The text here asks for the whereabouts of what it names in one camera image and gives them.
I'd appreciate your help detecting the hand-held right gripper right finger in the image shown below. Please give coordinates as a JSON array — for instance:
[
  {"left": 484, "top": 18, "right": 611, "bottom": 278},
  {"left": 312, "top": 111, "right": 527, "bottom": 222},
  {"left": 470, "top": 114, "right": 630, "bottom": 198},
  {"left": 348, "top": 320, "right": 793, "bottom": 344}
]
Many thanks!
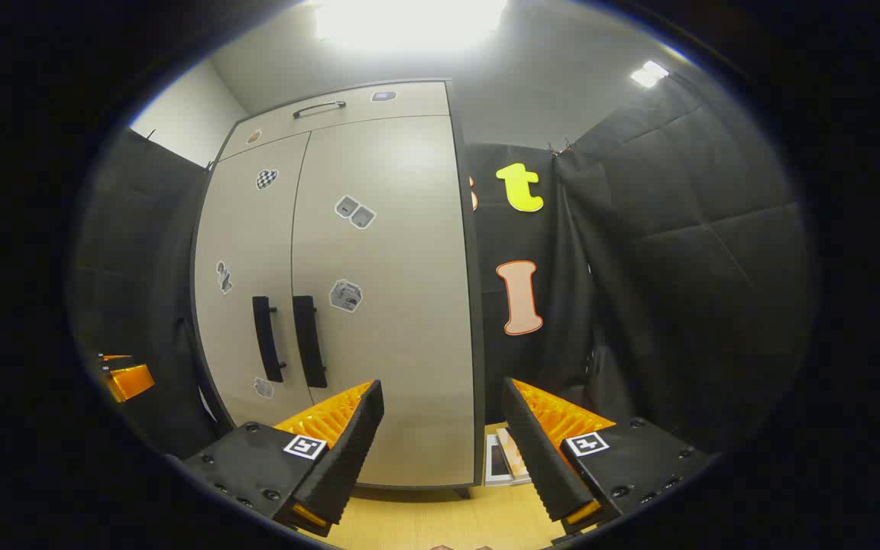
[{"left": 501, "top": 377, "right": 716, "bottom": 545}]

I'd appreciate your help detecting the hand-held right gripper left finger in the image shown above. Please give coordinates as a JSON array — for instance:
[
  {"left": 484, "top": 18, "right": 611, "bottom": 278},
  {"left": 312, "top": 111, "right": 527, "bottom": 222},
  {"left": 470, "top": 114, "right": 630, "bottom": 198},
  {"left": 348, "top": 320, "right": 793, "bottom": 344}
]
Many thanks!
[{"left": 180, "top": 380, "right": 386, "bottom": 538}]

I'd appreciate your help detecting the black door handle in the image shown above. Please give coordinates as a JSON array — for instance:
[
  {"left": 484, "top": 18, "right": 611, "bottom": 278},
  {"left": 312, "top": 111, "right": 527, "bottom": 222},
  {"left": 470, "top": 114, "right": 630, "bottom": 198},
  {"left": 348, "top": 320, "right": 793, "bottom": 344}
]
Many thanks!
[
  {"left": 293, "top": 296, "right": 328, "bottom": 389},
  {"left": 252, "top": 296, "right": 286, "bottom": 383}
]

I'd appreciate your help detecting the grey double-door shoe cabinet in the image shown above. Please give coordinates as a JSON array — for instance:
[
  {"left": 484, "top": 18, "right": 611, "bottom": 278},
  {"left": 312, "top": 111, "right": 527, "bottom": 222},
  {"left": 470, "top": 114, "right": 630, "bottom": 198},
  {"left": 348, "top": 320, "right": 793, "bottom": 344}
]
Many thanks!
[{"left": 189, "top": 76, "right": 487, "bottom": 493}]

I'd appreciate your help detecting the grey cabinet drawer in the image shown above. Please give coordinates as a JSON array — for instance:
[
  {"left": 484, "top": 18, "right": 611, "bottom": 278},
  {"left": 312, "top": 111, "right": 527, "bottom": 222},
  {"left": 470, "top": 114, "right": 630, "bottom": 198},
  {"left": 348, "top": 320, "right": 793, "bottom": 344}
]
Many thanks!
[{"left": 218, "top": 80, "right": 453, "bottom": 161}]

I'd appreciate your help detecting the orange booklet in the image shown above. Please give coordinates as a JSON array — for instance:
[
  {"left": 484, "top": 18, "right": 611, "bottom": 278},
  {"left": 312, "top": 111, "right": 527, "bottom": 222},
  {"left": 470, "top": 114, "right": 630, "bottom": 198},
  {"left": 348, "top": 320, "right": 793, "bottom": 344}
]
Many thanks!
[{"left": 495, "top": 426, "right": 532, "bottom": 484}]

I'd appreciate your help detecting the white booklet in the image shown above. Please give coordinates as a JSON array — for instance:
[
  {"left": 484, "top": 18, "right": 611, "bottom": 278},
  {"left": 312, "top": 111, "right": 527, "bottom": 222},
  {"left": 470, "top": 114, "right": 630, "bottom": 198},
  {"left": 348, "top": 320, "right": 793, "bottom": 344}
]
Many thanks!
[{"left": 484, "top": 432, "right": 517, "bottom": 487}]

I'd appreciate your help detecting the black backdrop cloth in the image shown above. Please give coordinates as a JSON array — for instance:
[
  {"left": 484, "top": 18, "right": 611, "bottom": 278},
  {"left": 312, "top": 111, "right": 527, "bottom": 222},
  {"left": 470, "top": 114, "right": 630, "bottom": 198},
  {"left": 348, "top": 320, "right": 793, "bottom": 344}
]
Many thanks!
[
  {"left": 66, "top": 126, "right": 215, "bottom": 459},
  {"left": 464, "top": 65, "right": 819, "bottom": 459}
]

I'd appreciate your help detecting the small ceiling light panel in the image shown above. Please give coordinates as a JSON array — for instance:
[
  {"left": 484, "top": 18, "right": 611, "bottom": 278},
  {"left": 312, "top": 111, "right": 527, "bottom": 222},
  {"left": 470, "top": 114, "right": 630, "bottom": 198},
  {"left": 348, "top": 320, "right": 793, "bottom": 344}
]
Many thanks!
[{"left": 629, "top": 60, "right": 671, "bottom": 89}]

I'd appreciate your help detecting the large ceiling light panel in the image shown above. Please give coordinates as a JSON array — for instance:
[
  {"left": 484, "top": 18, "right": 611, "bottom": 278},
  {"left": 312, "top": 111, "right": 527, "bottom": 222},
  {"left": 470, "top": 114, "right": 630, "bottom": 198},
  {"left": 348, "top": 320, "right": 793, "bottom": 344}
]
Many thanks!
[{"left": 314, "top": 0, "right": 510, "bottom": 50}]

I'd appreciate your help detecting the thin metal drawer handle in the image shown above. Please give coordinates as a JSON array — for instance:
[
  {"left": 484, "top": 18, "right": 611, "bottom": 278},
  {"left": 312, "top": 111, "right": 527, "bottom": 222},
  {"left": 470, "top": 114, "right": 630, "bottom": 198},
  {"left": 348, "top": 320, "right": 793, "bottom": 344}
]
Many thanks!
[{"left": 293, "top": 101, "right": 347, "bottom": 119}]

